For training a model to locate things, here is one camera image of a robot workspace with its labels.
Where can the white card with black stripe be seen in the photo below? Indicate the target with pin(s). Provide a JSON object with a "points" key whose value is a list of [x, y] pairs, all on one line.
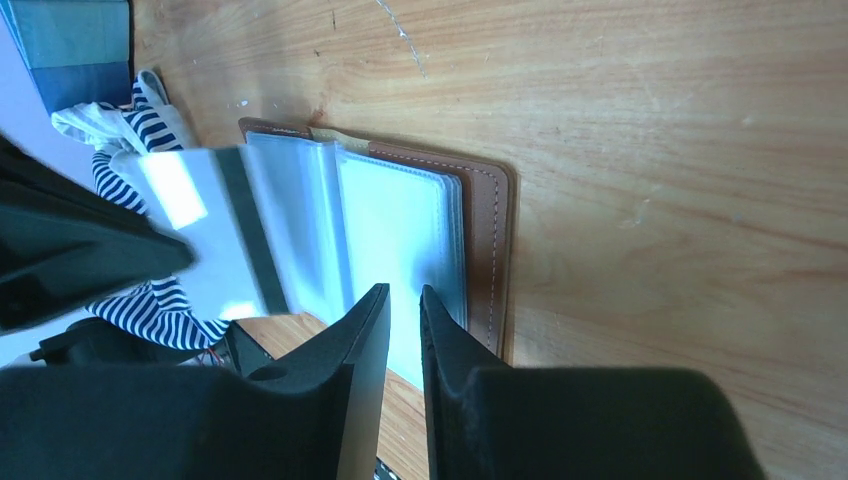
{"points": [[204, 197]]}

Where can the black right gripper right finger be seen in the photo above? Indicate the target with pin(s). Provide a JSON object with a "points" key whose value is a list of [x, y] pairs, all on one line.
{"points": [[489, 420]]}

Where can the brown leather card holder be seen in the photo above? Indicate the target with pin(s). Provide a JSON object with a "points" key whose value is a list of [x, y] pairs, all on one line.
{"points": [[342, 214]]}

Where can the blue three-compartment organizer box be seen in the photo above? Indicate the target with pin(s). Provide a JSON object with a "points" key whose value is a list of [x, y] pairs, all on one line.
{"points": [[76, 52]]}

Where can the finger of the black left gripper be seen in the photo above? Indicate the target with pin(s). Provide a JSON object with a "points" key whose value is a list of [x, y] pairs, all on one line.
{"points": [[63, 246]]}

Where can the blue white striped cloth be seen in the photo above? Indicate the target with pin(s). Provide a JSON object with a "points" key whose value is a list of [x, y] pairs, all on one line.
{"points": [[156, 310]]}

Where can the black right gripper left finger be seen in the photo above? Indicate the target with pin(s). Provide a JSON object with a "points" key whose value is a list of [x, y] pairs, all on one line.
{"points": [[312, 414]]}

